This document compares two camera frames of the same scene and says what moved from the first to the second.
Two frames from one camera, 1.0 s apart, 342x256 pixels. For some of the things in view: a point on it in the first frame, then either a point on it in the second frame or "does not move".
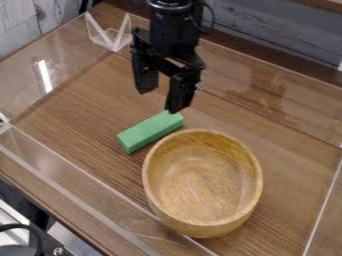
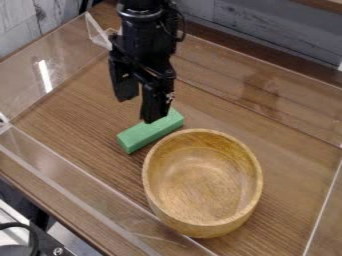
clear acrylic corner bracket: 110,38 does not move
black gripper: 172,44 → 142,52
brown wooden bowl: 204,182 does not move
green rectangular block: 144,134 does not move
